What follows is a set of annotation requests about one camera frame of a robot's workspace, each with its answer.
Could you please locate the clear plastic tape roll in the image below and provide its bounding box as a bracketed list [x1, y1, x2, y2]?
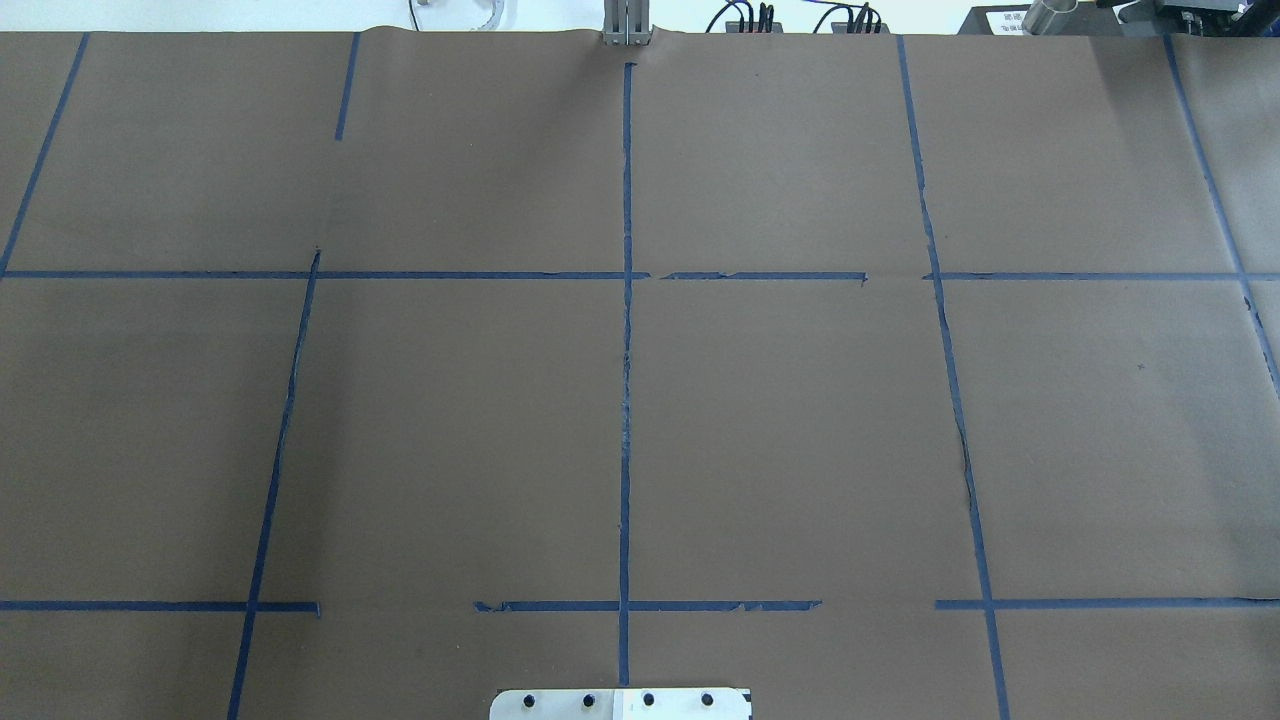
[404, 1, 512, 32]

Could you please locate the silver metal cylinder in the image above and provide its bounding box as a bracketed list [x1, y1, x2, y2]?
[1021, 0, 1079, 36]

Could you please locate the black equipment box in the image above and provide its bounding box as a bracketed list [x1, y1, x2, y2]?
[957, 1, 1279, 38]

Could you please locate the aluminium profile post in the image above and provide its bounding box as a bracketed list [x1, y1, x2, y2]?
[602, 0, 653, 47]

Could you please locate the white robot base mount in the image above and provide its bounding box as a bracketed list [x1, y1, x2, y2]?
[489, 687, 754, 719]

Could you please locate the black cable plug left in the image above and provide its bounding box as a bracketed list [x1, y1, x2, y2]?
[704, 1, 785, 35]

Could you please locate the black cable plug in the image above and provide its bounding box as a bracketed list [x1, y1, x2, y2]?
[704, 1, 785, 35]
[812, 1, 890, 35]

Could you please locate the black cable plug right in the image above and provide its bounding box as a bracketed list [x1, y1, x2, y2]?
[812, 1, 890, 35]

